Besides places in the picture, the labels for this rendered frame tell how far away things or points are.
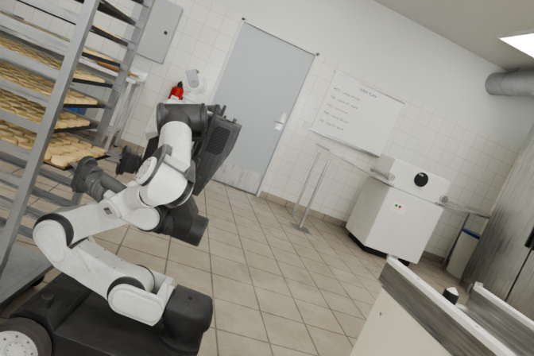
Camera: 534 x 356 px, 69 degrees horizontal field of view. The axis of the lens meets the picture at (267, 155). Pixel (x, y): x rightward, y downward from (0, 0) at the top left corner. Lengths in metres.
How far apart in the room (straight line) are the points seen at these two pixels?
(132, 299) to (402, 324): 0.99
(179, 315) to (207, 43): 3.99
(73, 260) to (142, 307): 0.30
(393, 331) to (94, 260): 1.09
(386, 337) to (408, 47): 5.17
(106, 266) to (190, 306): 0.34
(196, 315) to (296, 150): 4.00
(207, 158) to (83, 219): 0.52
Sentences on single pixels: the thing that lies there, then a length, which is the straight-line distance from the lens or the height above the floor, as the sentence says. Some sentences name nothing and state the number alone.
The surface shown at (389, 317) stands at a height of 0.80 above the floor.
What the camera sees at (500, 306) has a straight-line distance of 1.16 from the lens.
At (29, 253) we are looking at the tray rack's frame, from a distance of 2.03.
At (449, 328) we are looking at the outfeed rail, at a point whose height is 0.87.
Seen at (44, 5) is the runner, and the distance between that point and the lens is 1.43.
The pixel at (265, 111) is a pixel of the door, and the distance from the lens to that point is 5.23.
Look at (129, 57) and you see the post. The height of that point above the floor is 1.09.
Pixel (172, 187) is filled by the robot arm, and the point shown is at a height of 0.84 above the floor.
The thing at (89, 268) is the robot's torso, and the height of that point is 0.32.
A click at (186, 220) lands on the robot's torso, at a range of 1.46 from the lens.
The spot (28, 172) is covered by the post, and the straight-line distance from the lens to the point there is 1.41.
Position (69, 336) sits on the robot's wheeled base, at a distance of 1.57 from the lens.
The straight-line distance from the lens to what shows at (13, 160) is 1.96.
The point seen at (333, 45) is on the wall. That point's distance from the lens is 5.44.
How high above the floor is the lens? 1.10
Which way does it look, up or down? 6 degrees down
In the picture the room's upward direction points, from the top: 23 degrees clockwise
